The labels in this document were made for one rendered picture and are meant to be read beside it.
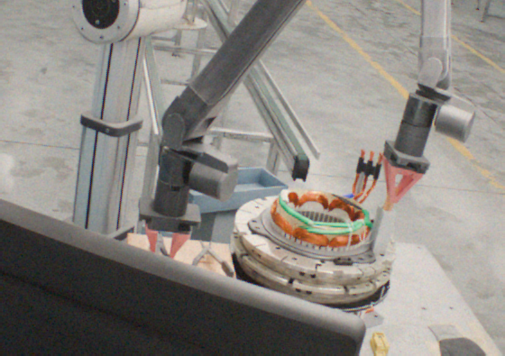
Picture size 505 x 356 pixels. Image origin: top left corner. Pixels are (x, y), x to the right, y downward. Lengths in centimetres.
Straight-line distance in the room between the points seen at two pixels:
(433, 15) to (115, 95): 66
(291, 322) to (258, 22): 87
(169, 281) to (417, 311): 170
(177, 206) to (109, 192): 45
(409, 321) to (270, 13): 103
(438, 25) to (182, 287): 118
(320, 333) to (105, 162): 139
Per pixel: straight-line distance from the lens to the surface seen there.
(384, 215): 157
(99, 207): 182
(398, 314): 207
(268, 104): 348
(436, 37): 154
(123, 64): 172
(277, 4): 124
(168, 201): 137
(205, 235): 187
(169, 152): 135
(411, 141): 151
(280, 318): 42
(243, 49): 127
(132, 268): 44
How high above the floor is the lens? 178
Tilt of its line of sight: 21 degrees down
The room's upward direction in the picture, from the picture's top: 11 degrees clockwise
